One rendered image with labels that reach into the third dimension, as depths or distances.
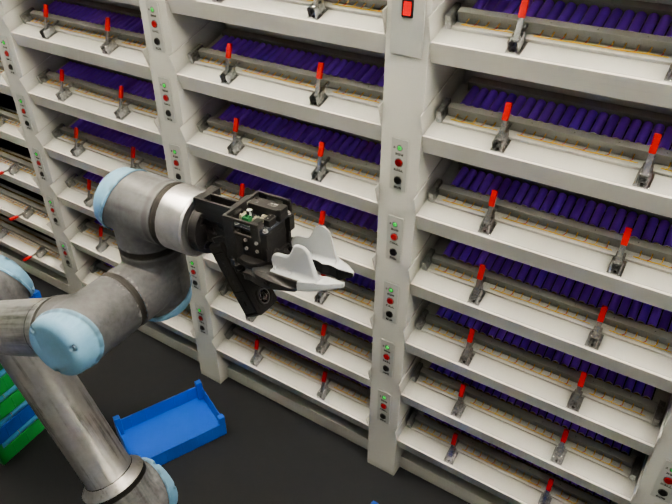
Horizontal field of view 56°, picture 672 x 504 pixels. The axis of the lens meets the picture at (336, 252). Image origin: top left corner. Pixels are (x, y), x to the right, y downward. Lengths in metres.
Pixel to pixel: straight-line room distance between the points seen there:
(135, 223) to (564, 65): 0.76
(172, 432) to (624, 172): 1.59
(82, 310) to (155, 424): 1.41
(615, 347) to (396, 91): 0.70
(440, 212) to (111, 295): 0.79
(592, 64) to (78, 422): 1.23
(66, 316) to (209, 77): 0.94
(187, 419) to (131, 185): 1.46
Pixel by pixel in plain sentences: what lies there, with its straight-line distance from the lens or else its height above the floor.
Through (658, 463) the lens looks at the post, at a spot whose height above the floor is 0.51.
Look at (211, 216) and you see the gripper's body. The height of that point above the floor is 1.26.
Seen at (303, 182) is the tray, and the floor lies 0.92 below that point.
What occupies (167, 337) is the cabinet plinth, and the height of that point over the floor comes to 0.04.
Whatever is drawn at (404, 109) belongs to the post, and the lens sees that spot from 1.34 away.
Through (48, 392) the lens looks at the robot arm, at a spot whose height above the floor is 0.67.
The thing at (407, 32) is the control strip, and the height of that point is 1.33.
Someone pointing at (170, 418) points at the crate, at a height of 0.00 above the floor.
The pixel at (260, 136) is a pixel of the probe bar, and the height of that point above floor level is 0.98.
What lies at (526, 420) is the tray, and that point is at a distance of 1.75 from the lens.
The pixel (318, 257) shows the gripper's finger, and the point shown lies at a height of 1.22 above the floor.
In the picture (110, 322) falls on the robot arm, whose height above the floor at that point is 1.12.
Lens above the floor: 1.66
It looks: 34 degrees down
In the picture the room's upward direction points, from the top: straight up
